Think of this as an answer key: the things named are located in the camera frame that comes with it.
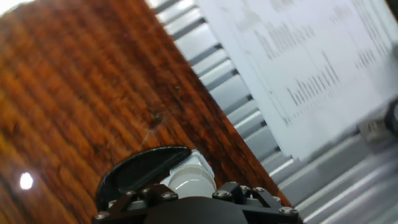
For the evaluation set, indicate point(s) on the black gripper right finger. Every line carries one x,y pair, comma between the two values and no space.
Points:
264,208

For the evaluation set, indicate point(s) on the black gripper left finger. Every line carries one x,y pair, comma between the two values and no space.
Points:
130,205

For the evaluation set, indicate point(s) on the black C-clamp with steel screw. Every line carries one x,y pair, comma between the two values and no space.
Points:
130,174

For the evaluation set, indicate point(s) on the white plug socket adapter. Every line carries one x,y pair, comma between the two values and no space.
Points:
199,158

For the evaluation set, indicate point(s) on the brown wooden board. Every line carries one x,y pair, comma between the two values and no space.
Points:
93,93

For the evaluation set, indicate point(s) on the printed white paper sheet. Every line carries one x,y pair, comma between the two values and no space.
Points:
295,77

